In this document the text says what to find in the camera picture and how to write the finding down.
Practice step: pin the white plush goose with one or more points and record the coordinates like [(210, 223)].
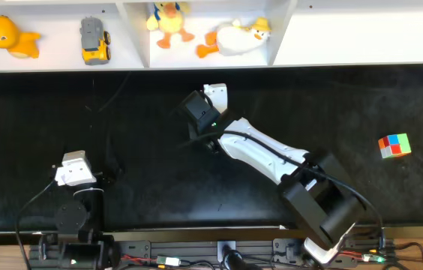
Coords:
[(237, 39)]

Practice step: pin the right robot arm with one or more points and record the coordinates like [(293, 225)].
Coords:
[(264, 153)]

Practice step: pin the orange toy figure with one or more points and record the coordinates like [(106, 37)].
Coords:
[(5, 35)]

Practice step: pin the mounting rail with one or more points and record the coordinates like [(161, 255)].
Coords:
[(196, 251)]

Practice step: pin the many-coloured puzzle cube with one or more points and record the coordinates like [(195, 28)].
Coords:
[(395, 146)]

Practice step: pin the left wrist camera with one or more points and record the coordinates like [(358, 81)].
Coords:
[(74, 170)]

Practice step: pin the white shelf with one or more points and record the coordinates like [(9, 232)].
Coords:
[(346, 41)]

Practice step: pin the grey and yellow toy truck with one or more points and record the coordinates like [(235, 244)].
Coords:
[(94, 41)]

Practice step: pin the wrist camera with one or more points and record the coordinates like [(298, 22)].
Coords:
[(74, 170), (217, 95)]

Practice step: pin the yellow plush duck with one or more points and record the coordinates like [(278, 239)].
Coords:
[(170, 22)]

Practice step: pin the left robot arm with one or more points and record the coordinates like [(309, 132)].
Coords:
[(71, 217)]

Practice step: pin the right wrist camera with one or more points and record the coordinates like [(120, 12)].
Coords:
[(217, 95)]

